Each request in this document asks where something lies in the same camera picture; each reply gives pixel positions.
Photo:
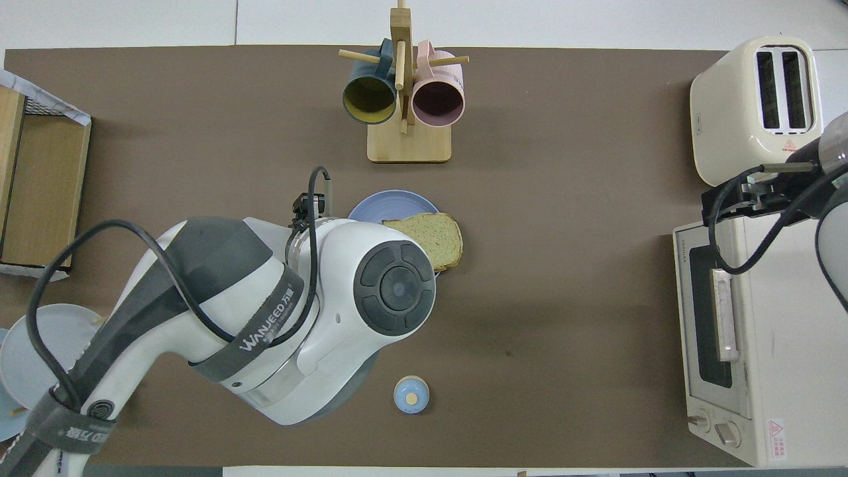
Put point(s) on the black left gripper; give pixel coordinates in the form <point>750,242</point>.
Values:
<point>308,209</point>

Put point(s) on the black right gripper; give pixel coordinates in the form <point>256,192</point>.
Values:
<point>788,195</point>

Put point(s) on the slice of toasted bread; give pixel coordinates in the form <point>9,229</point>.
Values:
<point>430,235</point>

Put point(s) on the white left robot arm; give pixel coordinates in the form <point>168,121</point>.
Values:
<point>318,331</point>

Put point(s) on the blue dinner plate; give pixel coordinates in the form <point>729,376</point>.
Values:
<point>384,205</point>

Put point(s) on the grey plate in rack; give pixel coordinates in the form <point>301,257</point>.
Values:
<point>20,358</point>

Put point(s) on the light blue plate in rack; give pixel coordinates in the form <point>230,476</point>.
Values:
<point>8,424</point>

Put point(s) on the cream two-slot toaster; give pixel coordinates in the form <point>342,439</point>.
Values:
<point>725,112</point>

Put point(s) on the wooden mug tree stand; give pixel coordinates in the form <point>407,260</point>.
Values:
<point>409,146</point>

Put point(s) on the dark teal mug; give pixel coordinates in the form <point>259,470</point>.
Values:
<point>369,99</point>

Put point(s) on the white toaster oven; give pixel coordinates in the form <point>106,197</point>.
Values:
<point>795,344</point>

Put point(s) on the pink ribbed mug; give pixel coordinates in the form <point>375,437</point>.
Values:
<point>437,103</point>

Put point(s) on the brown table mat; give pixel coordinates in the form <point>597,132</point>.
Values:
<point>563,331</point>

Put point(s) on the wooden shelf unit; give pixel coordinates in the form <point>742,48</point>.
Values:
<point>50,159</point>

